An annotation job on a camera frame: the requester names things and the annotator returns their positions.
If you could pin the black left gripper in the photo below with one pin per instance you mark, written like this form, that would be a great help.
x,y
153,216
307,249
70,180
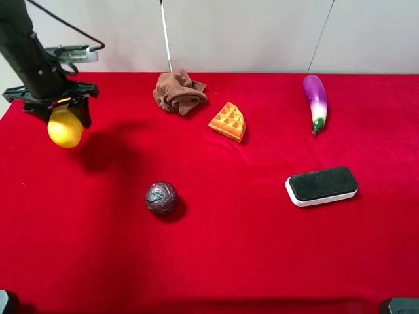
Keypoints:
x,y
76,93

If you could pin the yellow mango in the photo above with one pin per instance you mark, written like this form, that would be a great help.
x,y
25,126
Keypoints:
x,y
64,128

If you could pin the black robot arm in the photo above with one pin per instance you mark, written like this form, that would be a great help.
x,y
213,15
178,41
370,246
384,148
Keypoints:
x,y
44,72

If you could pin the brown crumpled cloth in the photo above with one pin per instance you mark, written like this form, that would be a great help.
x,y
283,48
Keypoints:
x,y
176,92

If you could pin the red table cloth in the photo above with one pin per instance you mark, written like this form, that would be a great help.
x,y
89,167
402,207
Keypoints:
x,y
77,237

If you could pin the dark purple wrinkled ball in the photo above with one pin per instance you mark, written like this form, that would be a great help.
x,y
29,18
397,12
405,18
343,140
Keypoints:
x,y
161,198

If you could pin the white vertical pole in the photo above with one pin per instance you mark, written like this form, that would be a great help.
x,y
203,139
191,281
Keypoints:
x,y
165,31

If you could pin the orange waffle piece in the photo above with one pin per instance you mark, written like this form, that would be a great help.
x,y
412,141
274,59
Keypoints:
x,y
229,122

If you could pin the dark base block left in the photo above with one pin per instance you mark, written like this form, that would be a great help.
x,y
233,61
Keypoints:
x,y
9,302

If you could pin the dark base block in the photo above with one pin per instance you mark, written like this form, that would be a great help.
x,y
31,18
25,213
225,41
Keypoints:
x,y
9,302
400,306

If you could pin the purple eggplant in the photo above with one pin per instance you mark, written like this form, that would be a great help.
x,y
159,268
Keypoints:
x,y
315,93

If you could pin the black and white eraser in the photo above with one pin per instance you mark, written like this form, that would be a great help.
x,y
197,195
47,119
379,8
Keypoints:
x,y
321,186

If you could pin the dark base block right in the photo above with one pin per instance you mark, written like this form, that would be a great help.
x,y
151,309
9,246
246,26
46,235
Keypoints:
x,y
400,306

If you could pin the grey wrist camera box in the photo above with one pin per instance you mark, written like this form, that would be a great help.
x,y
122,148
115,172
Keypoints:
x,y
73,54

